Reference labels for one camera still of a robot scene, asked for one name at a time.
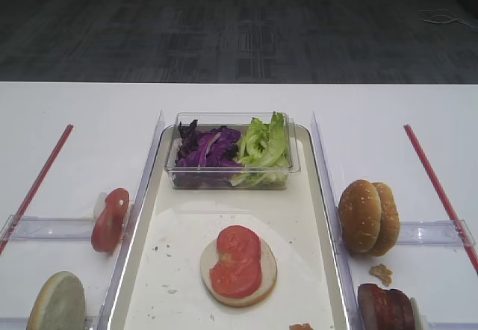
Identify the clear plastic salad container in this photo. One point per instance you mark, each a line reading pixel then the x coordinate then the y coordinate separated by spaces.
pixel 219 177

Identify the brown crumb on tray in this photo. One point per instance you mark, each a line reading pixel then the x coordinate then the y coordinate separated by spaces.
pixel 300 326

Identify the sesame bun front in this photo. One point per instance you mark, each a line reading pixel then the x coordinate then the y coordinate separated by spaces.
pixel 360 215

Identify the white patty holder block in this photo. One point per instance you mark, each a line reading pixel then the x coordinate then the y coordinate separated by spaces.
pixel 416 314

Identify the green lettuce leaves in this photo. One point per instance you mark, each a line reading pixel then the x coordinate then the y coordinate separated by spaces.
pixel 263 146

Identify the upright meat patties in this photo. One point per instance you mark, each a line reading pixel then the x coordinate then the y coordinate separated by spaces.
pixel 384 309

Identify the bottom bun on tray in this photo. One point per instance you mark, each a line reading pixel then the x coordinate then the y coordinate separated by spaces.
pixel 210 257

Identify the tomato slice on bun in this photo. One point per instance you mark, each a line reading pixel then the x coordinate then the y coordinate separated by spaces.
pixel 237 273

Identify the right upper clear rail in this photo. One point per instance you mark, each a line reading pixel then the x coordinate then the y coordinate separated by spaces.
pixel 446 233

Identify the left long clear rail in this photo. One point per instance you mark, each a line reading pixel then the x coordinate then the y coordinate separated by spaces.
pixel 143 180

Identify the red strip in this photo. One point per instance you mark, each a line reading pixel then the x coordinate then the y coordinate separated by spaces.
pixel 35 186
pixel 437 180

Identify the purple cabbage leaves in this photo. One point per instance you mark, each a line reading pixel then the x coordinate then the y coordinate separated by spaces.
pixel 215 148

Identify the brown crumb on table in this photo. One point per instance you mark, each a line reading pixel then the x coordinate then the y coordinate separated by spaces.
pixel 383 273

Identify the silver metal tray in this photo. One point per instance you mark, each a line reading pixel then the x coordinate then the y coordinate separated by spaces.
pixel 161 285

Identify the long clear rail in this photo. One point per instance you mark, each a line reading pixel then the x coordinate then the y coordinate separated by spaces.
pixel 345 280
pixel 143 180

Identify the upright tomato slices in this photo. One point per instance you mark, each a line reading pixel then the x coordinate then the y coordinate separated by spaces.
pixel 107 230

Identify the left lower clear rail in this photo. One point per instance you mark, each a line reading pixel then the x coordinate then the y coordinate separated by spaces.
pixel 20 323

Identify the right long clear rail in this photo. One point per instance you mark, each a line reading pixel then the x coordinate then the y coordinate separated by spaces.
pixel 345 280

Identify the sesame bun rear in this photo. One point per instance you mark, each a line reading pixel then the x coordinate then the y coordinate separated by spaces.
pixel 389 222

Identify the right red strip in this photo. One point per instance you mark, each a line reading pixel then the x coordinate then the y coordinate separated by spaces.
pixel 437 180

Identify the left red strip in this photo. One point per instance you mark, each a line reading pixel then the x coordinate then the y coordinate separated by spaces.
pixel 35 186

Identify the left upper clear rail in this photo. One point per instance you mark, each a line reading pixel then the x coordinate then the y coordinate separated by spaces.
pixel 27 228

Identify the upright pale bun half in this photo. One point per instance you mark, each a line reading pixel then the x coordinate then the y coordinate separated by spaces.
pixel 60 304

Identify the sesame bun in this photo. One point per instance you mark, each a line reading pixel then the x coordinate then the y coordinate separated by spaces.
pixel 389 222
pixel 360 215

